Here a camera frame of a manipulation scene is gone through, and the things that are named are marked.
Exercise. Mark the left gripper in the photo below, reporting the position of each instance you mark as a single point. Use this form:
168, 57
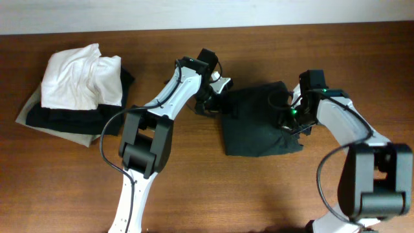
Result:
219, 107

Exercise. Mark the folded black garment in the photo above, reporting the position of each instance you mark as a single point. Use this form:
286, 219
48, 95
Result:
85, 122

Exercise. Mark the dark green Nike t-shirt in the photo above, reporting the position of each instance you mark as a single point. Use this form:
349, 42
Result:
250, 125

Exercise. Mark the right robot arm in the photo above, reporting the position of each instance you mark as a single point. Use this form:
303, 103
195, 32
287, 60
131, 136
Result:
376, 180

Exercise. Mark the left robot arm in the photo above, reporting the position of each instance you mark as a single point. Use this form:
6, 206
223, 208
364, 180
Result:
148, 131

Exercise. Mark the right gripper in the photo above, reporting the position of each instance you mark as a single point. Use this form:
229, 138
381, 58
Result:
288, 127

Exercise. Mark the folded white t-shirt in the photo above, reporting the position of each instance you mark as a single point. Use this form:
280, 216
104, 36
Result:
81, 79

